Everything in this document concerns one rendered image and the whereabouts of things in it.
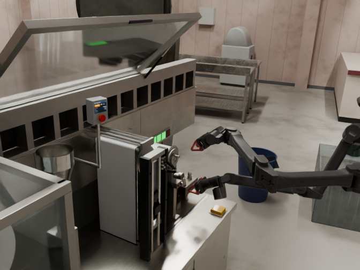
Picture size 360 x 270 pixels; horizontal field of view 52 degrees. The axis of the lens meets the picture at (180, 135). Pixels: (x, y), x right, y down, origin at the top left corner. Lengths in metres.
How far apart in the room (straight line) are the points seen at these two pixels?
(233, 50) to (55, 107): 7.78
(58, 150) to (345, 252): 2.86
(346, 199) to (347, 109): 3.66
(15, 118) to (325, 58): 8.88
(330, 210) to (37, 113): 3.04
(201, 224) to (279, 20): 8.16
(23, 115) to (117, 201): 0.63
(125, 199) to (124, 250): 0.26
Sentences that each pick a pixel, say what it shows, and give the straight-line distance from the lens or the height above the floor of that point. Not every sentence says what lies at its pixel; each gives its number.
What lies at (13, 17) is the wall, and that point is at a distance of 5.22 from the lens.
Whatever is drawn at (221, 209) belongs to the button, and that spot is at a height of 0.92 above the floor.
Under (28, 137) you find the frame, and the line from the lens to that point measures 1.70.
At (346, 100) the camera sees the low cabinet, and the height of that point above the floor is 0.42.
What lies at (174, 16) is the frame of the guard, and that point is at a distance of 1.79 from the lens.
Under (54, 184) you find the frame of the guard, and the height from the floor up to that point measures 1.60.
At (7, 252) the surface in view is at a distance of 1.05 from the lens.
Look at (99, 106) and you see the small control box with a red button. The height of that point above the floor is 1.68.
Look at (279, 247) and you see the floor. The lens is 3.60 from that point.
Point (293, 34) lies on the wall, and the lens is 9.88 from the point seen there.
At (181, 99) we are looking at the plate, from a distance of 2.71.
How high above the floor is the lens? 2.10
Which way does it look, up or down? 21 degrees down
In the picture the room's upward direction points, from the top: 2 degrees clockwise
